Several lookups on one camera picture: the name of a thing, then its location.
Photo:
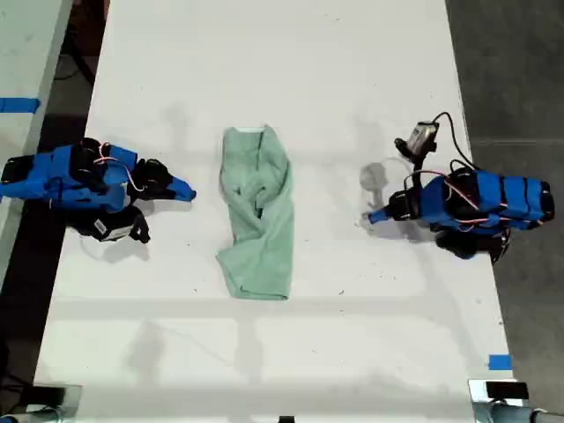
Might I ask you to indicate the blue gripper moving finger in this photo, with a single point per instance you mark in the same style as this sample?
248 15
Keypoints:
382 218
185 197

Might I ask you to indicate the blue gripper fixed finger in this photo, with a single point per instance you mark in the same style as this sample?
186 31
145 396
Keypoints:
181 183
381 212

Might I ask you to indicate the pale green T-shirt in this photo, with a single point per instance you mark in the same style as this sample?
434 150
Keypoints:
260 220

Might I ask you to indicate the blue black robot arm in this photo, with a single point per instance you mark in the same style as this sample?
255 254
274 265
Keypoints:
489 202
61 176

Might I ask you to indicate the long blue tape strip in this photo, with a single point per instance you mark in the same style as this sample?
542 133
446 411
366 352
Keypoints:
17 105

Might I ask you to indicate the white side table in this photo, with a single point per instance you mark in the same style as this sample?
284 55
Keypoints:
26 44

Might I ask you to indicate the square blue tape piece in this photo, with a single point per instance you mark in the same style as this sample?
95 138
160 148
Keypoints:
500 362

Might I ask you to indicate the small black box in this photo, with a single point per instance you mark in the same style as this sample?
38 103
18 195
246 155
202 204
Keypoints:
48 394
506 390

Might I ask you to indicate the black camera stalk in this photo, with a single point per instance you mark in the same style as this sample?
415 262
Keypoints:
418 164
141 227

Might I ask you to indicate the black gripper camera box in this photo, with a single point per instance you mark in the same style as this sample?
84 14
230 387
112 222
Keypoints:
418 137
103 227

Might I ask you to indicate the silver metal bracket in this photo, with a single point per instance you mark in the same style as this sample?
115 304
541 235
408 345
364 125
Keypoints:
477 394
72 398

